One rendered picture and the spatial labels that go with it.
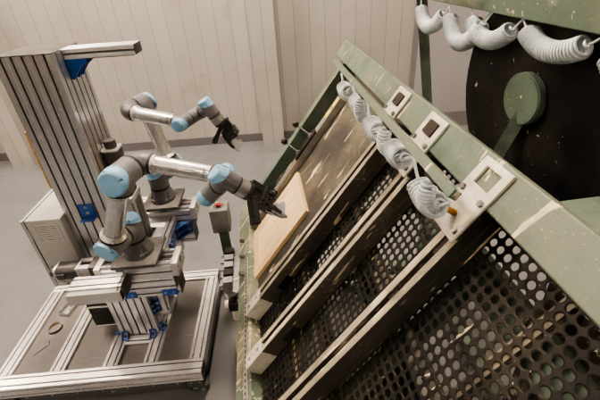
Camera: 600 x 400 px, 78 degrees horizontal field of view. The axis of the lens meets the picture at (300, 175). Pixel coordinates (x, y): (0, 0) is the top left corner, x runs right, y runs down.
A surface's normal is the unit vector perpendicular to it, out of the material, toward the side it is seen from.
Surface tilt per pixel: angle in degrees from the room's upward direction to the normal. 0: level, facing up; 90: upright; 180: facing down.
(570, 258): 54
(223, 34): 90
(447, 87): 90
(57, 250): 90
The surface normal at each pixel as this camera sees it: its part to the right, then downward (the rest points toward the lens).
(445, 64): 0.07, 0.51
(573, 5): -0.99, 0.11
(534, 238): -0.83, -0.42
